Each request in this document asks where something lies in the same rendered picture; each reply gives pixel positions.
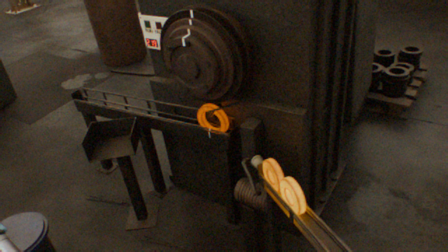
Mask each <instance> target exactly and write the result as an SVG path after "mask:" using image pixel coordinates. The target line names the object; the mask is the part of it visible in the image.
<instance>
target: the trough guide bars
mask: <svg viewBox="0 0 448 252"><path fill-rule="evenodd" d="M259 175H260V177H259V178H260V179H261V183H262V187H263V188H264V187H265V185H266V186H267V187H268V188H269V191H270V192H271V193H272V194H273V196H275V197H276V198H277V200H278V201H279V202H280V203H281V204H282V205H283V206H284V207H285V208H286V210H287V211H288V212H289V214H290V221H291V222H292V224H293V222H294V219H295V220H296V221H297V222H298V223H299V225H300V226H301V227H302V228H303V230H304V231H305V232H306V233H307V235H308V236H309V237H310V238H311V240H312V241H313V242H314V243H315V244H316V245H317V246H318V247H319V248H320V249H321V250H322V252H331V251H330V250H329V249H328V248H326V246H325V245H324V244H323V243H322V242H321V240H320V239H319V238H318V237H317V236H316V235H315V234H314V233H313V232H312V231H311V230H310V229H309V227H308V226H307V225H306V224H305V222H304V221H303V220H302V219H301V217H300V216H299V215H298V214H297V213H296V212H295V211H294V209H293V208H292V207H291V206H290V205H289V204H288V203H287V202H286V201H285V200H284V199H283V197H282V196H280V194H279V193H278V192H277V191H276V190H275V189H274V188H273V187H272V185H271V184H270V183H269V181H268V180H267V179H266V178H265V177H264V176H263V175H262V174H261V173H259ZM305 213H306V214H307V215H310V216H311V217H312V218H313V219H314V220H315V221H316V222H317V223H318V224H319V226H320V227H321V228H322V229H323V230H324V231H325V232H326V233H327V234H328V236H329V237H330V238H331V239H332V240H333V241H334V242H335V243H336V244H337V245H338V246H339V247H340V248H341V249H342V250H343V252H352V251H351V249H350V248H349V247H348V246H347V245H346V244H345V243H344V242H343V241H342V240H341V239H340V238H339V237H338V236H337V235H336V234H335V233H334V232H333V231H332V230H331V229H330V228H329V227H328V226H327V225H326V224H325V222H324V221H323V220H322V219H321V218H320V217H319V216H318V215H317V214H316V213H315V212H314V211H313V210H312V209H311V208H310V207H309V206H308V205H307V204H306V210H305Z"/></svg>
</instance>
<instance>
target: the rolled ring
mask: <svg viewBox="0 0 448 252"><path fill-rule="evenodd" d="M216 108H219V107H218V106H216V105H213V104H205V105H203V106H202V107H201V108H200V109H199V111H198V113H197V117H198V120H199V123H200V126H202V127H206V128H209V129H214V130H218V131H222V132H225V131H226V130H227V128H228V126H229V122H228V117H227V116H226V114H225V112H224V111H223V110H222V109H221V110H218V111H215V113H214V114H216V115H217V116H218V118H219V119H220V122H221V128H215V127H213V126H211V125H210V124H209V123H208V122H207V120H206V118H205V112H206V111H208V110H212V109H216Z"/></svg>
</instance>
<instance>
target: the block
mask: <svg viewBox="0 0 448 252"><path fill-rule="evenodd" d="M240 128H241V142H242V150H243V157H244V159H245V158H249V160H250V161H248V162H246V163H247V164H250V165H252V164H251V160H252V158H253V157H254V156H256V155H260V156H262V158H263V156H264V143H263V121H262V120H261V119H258V118H253V117H248V118H247V119H246V120H245V121H244V122H243V124H242V125H241V127H240Z"/></svg>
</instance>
